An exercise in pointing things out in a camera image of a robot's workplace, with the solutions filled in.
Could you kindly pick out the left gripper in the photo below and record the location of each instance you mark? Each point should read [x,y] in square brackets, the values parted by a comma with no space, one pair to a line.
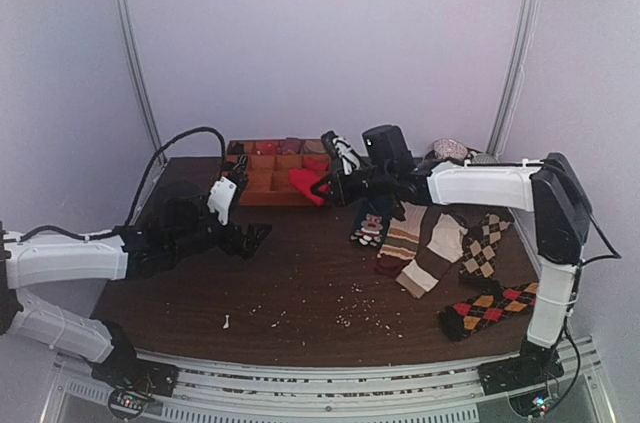
[249,242]

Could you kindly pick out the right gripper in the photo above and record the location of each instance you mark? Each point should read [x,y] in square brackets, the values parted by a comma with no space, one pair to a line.
[338,187]

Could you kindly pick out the wooden divided organizer tray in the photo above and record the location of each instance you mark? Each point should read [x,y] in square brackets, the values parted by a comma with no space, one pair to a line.
[269,164]

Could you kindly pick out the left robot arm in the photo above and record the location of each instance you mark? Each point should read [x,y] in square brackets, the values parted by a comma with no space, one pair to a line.
[185,221]

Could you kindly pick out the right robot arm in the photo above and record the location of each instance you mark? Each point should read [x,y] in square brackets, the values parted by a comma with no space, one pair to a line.
[547,188]

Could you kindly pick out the rolled red sock in tray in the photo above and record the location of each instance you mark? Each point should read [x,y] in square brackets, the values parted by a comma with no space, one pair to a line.
[315,163]

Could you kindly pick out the black white sock in tray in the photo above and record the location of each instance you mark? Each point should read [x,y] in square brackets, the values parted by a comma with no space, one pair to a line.
[242,164]

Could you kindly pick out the green reindeer sock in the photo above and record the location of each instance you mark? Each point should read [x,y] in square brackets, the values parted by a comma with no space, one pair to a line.
[372,222]

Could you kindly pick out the cream striped sock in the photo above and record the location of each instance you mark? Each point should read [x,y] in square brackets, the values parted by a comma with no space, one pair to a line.
[402,242]

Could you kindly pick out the patterned white bowl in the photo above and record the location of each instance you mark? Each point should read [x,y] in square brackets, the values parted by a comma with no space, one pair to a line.
[450,149]

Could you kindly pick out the white brown sock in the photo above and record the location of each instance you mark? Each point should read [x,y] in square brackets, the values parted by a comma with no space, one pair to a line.
[444,248]

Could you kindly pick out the striped grey cup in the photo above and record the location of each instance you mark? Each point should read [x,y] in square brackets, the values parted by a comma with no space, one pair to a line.
[484,159]

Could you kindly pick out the brown argyle sock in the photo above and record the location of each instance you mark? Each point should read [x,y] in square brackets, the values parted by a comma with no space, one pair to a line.
[480,246]

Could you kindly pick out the black red argyle sock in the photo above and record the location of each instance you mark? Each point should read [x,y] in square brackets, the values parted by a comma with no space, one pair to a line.
[493,305]

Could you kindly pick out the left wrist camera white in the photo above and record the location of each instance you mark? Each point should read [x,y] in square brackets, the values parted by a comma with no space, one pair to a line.
[220,198]

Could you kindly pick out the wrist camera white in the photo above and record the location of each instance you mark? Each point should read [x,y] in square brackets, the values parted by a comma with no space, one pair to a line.
[340,150]
[220,198]

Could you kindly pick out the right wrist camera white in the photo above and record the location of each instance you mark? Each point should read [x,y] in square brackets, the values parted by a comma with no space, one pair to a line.
[340,150]

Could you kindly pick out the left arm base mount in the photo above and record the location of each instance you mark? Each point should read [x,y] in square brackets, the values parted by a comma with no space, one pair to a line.
[135,385]

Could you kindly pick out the aluminium table rail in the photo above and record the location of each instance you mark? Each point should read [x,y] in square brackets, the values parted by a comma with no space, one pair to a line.
[212,391]

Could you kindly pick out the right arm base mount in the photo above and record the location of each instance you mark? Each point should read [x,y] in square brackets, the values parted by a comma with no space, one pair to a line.
[525,378]

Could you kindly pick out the right aluminium post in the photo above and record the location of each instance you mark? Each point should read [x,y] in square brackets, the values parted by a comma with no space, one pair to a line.
[524,35]

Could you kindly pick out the aluminium post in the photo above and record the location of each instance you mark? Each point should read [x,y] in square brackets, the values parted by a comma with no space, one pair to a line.
[136,72]
[524,35]

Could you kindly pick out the left aluminium post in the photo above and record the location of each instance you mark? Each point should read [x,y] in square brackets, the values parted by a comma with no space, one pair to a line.
[136,72]

